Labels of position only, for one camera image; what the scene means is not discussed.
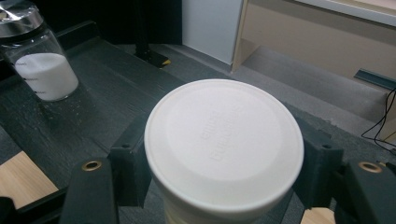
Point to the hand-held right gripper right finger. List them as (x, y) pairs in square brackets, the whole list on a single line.
[(367, 196)]

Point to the black curtain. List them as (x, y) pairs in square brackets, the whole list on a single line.
[(102, 12)]

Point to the glass jar with silver lid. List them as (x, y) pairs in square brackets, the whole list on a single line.
[(43, 71)]

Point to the beige wooden cabinet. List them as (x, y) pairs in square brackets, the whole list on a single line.
[(317, 40)]

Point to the grey metal bar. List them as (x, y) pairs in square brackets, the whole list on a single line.
[(375, 79)]

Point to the plastic jar with white lid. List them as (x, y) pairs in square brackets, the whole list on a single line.
[(224, 146)]

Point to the black two-tier shelf rack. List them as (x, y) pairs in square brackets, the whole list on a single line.
[(112, 93)]

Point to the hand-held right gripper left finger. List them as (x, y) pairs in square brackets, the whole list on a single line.
[(93, 193)]

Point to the black stand with striped base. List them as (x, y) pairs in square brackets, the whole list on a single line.
[(146, 46)]

